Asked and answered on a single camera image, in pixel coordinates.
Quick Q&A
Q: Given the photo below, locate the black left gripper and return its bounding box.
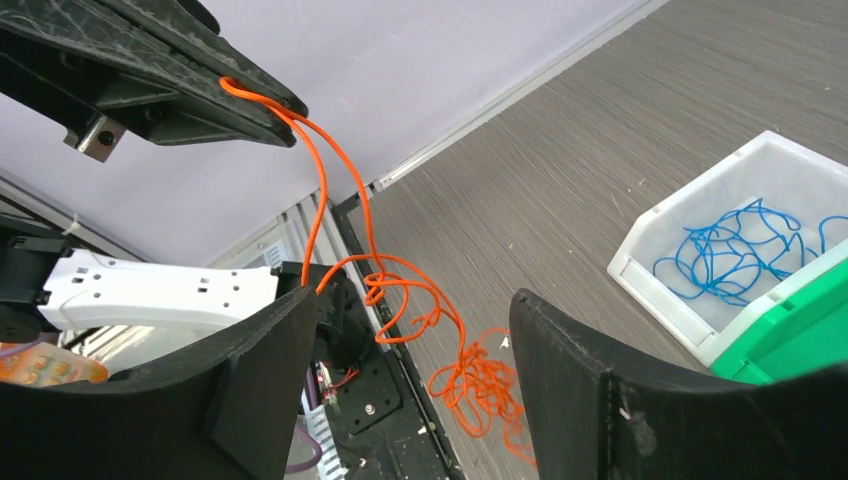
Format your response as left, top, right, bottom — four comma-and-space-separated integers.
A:
1, 1, 309, 163

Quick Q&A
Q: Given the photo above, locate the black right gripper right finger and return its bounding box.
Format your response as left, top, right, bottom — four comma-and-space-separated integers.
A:
509, 289, 847, 479

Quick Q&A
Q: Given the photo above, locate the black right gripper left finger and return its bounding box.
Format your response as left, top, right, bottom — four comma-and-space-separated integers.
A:
1, 288, 317, 479

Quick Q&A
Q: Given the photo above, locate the blue cable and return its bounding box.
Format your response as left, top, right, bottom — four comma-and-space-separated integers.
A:
652, 198, 848, 308

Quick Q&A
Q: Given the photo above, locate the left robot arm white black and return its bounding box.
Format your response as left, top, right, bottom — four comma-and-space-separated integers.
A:
1, 1, 375, 370

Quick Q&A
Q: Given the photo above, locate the white plastic bin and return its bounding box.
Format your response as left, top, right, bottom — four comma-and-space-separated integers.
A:
607, 131, 847, 368

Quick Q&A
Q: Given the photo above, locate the green plastic bin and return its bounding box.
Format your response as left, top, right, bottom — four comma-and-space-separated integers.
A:
711, 261, 847, 385

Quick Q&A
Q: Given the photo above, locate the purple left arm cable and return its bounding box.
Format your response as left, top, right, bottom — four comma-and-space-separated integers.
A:
284, 370, 326, 476

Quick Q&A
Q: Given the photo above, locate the white perforated cable duct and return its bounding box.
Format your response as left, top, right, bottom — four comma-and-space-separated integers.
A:
304, 406, 348, 480

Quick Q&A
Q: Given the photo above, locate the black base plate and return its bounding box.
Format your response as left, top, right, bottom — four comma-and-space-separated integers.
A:
317, 192, 465, 480

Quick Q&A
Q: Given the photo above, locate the aluminium frame rail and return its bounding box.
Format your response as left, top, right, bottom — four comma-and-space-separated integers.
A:
211, 188, 399, 346

